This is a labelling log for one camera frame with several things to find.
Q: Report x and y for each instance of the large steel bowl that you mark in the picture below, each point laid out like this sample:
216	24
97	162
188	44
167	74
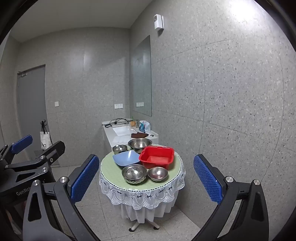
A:
140	143

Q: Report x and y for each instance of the blue square bowl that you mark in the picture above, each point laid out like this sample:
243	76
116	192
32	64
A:
126	158

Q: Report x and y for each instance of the medium steel bowl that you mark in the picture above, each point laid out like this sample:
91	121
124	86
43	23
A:
134	173

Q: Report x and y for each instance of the orange round item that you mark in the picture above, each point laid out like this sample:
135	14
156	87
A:
133	123

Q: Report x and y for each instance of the white table pedestal base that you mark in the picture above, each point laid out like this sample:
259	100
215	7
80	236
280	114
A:
144	224

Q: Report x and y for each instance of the small steel bowl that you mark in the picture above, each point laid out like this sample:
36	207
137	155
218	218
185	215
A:
157	173
119	148

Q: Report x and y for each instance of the round table with tablecloth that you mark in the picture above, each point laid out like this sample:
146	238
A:
111	169

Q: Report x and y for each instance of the brown cloth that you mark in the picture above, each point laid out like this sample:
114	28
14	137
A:
138	135

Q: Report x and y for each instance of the white tote bag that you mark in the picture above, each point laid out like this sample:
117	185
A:
45	141

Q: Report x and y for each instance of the wall mirror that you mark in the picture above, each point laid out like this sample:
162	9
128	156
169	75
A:
141	78

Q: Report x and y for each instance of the white wall-mounted device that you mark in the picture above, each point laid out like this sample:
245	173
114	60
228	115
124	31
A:
158	21

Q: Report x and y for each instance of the white sink counter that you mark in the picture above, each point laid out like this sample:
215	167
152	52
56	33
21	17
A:
108	132

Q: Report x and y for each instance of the grey door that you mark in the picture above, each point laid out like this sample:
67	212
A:
31	104

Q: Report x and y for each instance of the red plastic basin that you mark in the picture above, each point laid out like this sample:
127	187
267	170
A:
157	160

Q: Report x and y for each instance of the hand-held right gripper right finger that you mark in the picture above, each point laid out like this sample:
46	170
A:
208	178

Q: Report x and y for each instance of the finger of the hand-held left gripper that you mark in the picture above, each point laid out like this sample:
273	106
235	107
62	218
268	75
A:
55	148
22	143

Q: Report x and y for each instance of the white double wall outlet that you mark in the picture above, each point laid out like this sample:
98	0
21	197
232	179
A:
118	106

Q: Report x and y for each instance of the blue and white plastic bag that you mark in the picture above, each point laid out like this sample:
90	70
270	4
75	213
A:
144	126

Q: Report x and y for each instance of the black hanger hook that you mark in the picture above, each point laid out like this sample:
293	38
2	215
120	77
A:
43	125

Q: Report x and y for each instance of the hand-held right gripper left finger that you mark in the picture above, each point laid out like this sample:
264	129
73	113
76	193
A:
85	178

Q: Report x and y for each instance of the door vent grille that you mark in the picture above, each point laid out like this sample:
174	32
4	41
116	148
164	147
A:
39	153

